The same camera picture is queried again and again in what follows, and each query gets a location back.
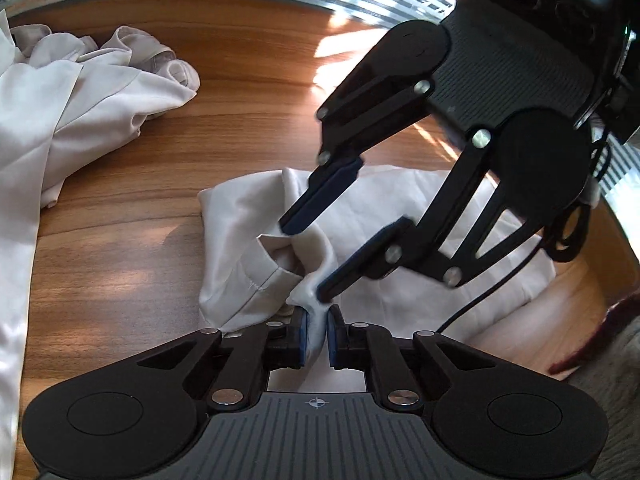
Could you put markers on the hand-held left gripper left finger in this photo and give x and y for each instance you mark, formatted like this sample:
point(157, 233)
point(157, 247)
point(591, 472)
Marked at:
point(301, 332)

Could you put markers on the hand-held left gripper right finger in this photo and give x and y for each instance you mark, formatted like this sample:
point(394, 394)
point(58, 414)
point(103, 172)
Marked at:
point(331, 335)

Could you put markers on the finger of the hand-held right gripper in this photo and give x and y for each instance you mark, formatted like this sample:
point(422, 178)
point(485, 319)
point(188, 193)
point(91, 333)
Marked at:
point(325, 195)
point(360, 260)

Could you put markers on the white collared shirt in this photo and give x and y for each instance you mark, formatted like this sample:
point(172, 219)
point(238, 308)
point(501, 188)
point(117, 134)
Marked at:
point(240, 240)

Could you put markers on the beige satin garment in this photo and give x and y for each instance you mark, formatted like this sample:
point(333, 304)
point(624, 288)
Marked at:
point(75, 110)

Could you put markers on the person's grey fuzzy clothing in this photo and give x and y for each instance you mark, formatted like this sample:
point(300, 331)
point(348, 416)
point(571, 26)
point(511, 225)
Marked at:
point(610, 410)

